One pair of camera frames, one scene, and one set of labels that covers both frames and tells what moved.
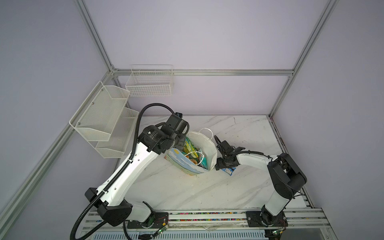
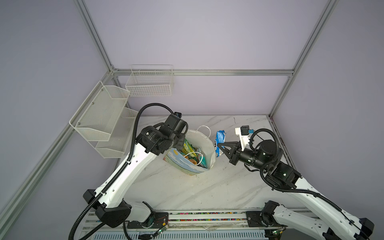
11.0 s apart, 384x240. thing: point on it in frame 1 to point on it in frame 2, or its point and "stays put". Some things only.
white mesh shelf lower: (119, 137) stays put
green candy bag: (188, 147) stays put
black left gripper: (180, 144) stays put
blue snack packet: (229, 170) to (220, 138)
